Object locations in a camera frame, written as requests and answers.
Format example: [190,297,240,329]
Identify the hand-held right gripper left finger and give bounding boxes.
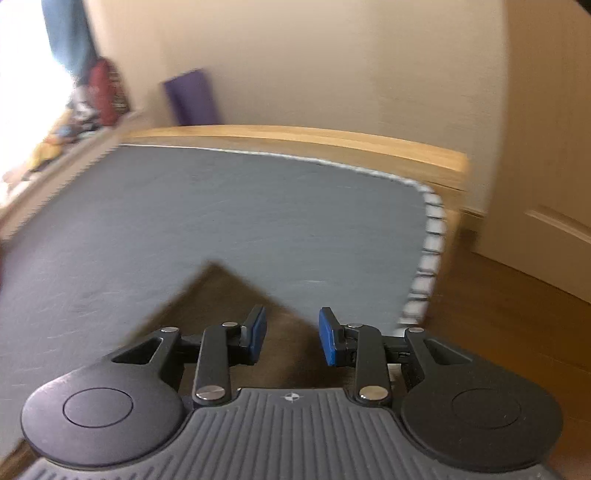
[111,305,269,407]

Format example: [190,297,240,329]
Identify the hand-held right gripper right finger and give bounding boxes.
[318,307,472,407]

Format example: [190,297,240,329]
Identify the brown pants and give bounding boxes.
[110,261,403,394]

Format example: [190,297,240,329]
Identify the purple rolled mat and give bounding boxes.
[161,68,221,127]

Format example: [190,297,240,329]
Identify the white door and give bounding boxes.
[475,0,591,306]

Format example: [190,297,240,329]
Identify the pile of colourful clutter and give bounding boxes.
[25,85,118,174]

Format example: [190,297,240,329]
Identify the dark red bag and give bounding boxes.
[87,57,131,126]

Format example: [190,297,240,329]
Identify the blue curtain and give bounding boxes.
[41,0,96,88]

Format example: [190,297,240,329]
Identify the wooden bed frame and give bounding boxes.
[0,124,470,241]

